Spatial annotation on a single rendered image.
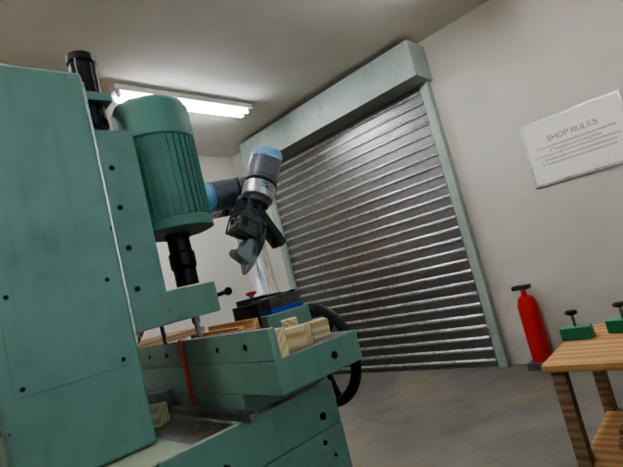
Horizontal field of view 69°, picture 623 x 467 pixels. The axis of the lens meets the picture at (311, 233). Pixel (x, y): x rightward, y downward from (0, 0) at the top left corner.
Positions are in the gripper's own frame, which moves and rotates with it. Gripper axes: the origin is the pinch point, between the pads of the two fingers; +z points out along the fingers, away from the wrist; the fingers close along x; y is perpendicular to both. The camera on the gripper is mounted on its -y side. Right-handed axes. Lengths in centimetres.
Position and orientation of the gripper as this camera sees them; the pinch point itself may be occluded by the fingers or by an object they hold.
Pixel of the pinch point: (247, 271)
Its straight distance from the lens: 119.1
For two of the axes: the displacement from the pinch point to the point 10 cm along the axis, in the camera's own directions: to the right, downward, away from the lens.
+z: -1.5, 8.9, -4.3
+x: 6.5, -2.4, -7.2
